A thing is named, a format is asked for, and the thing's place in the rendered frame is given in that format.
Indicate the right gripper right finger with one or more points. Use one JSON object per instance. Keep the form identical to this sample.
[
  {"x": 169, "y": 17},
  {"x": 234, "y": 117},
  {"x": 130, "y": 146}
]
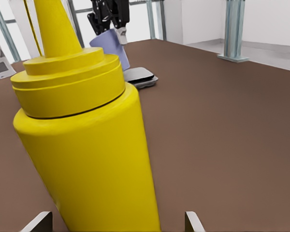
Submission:
[{"x": 192, "y": 223}]

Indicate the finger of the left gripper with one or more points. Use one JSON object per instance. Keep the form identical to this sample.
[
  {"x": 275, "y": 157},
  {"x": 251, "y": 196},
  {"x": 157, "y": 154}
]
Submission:
[
  {"x": 122, "y": 33},
  {"x": 96, "y": 24}
]

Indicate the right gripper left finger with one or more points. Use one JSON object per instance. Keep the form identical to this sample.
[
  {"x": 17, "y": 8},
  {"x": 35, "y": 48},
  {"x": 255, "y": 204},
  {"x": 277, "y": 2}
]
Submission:
[{"x": 39, "y": 223}]

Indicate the lilac plastic cup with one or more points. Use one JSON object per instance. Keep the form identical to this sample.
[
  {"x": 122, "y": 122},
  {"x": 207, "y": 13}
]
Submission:
[{"x": 112, "y": 47}]

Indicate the yellow sauce bottle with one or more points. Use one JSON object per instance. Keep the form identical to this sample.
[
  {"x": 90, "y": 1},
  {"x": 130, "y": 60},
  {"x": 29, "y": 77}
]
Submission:
[{"x": 91, "y": 164}]

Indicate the yellow nozzle bottle cap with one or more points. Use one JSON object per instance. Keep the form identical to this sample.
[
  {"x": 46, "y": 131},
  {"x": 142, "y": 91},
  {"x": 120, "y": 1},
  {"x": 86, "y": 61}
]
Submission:
[{"x": 67, "y": 84}]

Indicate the white base plate grey panel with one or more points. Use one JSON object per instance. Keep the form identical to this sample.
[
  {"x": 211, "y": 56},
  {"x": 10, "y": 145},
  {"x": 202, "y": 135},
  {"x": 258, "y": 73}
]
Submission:
[{"x": 1, "y": 68}]

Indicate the silver frame post with foot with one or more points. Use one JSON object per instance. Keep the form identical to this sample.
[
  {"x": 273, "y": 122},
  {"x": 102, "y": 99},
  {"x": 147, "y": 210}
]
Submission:
[{"x": 233, "y": 29}]

